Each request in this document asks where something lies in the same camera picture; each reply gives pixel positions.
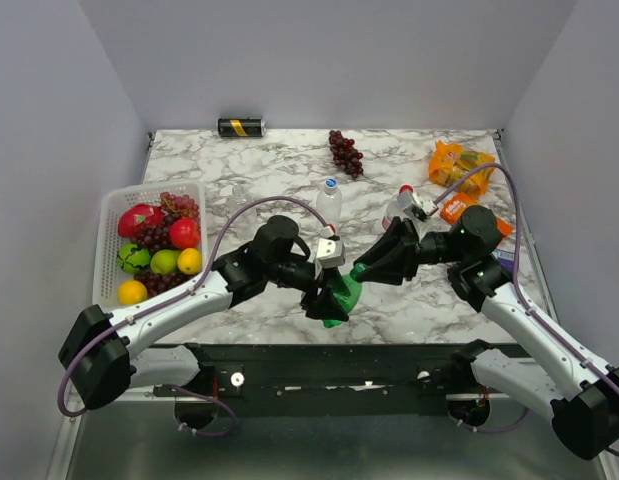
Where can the yellow lemon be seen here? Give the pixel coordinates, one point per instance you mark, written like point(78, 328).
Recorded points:
point(190, 261)

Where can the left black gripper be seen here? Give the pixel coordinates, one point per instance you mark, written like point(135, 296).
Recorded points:
point(325, 306)

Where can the purple small box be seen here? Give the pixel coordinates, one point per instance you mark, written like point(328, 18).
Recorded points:
point(509, 260)

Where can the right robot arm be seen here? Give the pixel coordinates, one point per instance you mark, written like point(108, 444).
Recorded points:
point(577, 391)

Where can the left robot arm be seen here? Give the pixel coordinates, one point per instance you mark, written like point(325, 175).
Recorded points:
point(107, 353)

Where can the basket grapes bunch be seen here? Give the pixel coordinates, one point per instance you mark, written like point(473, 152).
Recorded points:
point(174, 207)
point(157, 284)

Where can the orange snack bag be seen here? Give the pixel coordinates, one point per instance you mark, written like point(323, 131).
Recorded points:
point(450, 162)

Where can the orange fruit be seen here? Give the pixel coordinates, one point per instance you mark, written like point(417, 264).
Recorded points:
point(132, 292)

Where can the red dragon fruit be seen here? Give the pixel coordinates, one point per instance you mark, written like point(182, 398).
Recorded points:
point(138, 217)

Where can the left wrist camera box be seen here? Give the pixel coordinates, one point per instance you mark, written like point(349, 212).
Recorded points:
point(330, 253)

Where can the green bottle cap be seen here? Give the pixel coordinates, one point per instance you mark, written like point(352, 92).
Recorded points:
point(357, 269)

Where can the dark grapes on table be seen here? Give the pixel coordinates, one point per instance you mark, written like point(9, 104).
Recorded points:
point(345, 156)

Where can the green plastic bottle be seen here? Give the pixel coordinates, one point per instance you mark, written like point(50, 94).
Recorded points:
point(339, 293)

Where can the clear bottle red cap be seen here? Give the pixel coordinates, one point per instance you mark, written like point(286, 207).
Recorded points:
point(397, 205)

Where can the white plastic basket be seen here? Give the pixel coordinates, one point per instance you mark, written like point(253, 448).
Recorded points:
point(108, 276)

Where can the black gold battery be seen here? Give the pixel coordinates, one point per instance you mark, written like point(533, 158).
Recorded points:
point(241, 127)

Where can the basket grapes lower bunch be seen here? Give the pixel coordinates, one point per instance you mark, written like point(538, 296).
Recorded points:
point(157, 284)

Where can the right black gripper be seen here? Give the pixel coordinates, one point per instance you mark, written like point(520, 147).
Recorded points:
point(388, 245)

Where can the black mounting rail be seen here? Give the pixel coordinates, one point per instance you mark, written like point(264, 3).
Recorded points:
point(278, 380)

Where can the basket grapes upper bunch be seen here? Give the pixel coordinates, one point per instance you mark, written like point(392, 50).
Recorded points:
point(174, 207)

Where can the green pear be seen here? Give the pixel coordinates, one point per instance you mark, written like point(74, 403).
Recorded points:
point(165, 262)

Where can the orange razor package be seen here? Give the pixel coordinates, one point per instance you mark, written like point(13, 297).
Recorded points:
point(455, 207)

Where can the red apple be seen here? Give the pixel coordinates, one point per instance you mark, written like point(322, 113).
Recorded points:
point(185, 233)

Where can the green watermelon toy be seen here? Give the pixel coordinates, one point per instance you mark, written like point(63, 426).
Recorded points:
point(132, 258)

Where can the clear bottle blue cap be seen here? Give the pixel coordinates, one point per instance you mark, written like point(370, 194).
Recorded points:
point(330, 206)

